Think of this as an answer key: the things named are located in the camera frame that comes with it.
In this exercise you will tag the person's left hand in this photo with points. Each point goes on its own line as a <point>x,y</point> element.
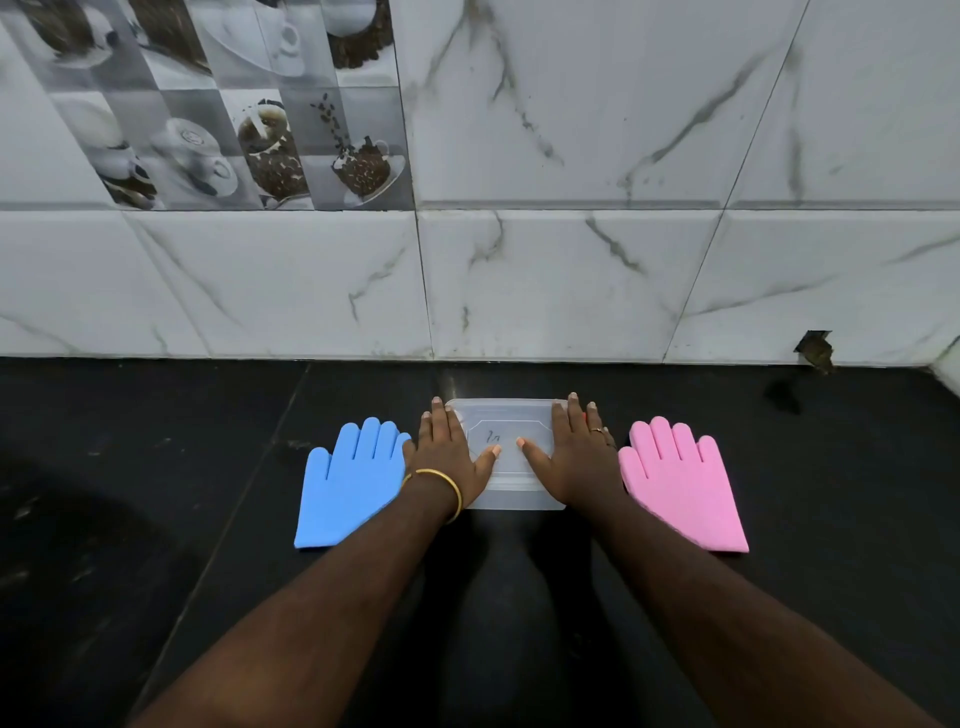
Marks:
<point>446,457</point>

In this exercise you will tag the person's right hand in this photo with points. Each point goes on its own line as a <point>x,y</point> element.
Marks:
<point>577,465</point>

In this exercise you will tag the clear plastic lid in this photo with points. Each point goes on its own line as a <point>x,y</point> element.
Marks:
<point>517,416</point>

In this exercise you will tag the pink rubber glove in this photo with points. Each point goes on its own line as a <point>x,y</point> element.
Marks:
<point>731,548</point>
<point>682,487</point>

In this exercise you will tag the person's left forearm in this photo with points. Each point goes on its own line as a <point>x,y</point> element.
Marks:
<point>300,637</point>

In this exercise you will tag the person's right forearm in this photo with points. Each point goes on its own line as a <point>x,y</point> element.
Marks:
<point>735,637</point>

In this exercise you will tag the gold bangle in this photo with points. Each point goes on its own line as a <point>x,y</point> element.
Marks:
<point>442,474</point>

